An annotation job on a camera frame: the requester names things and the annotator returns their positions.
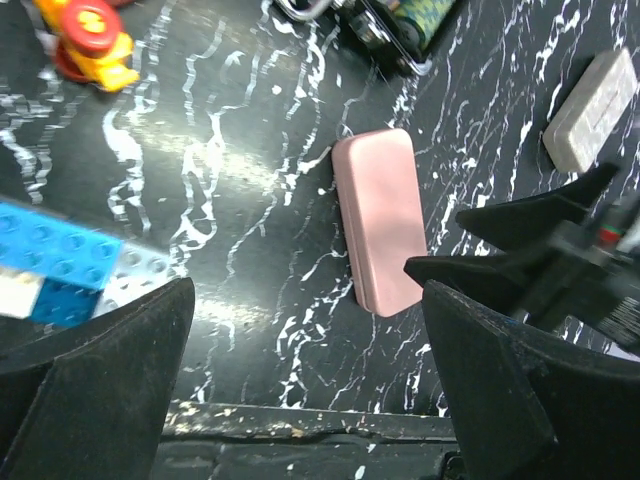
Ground grey glasses case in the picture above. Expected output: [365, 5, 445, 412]
[542, 47, 639, 174]

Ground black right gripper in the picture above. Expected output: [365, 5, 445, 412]
[404, 162, 639, 350]

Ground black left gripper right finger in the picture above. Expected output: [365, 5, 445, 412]
[422, 282, 639, 479]

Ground blue grey brick block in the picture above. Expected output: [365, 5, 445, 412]
[1, 199, 175, 327]

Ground red yellow toy bus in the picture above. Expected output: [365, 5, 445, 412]
[35, 0, 139, 93]

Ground aluminium front rail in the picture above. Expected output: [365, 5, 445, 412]
[150, 401, 468, 479]

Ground pink glasses case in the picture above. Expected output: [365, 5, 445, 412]
[331, 129, 427, 317]

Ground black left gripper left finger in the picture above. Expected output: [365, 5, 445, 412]
[1, 278, 195, 479]

